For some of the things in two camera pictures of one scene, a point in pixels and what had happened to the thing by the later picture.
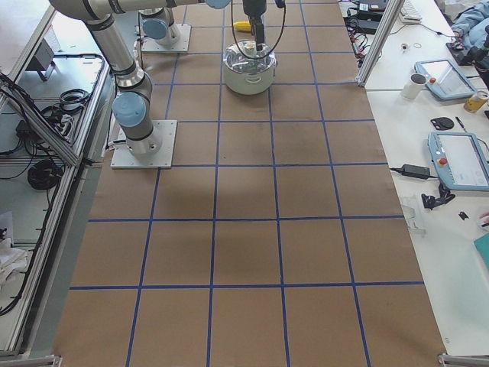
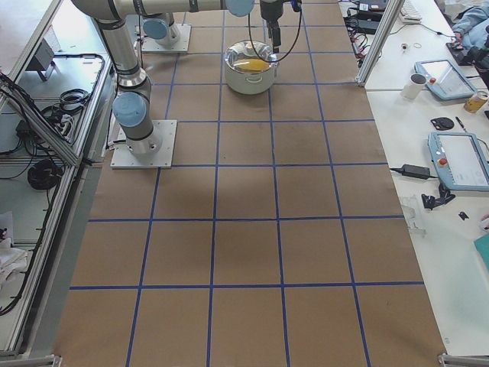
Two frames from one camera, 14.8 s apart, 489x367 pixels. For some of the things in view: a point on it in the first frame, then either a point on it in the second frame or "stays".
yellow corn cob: [242, 26] → [252, 65]
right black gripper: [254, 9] → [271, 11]
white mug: [412, 87] stays
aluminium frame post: [384, 27] stays
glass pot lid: [243, 56] stays
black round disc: [443, 123] stays
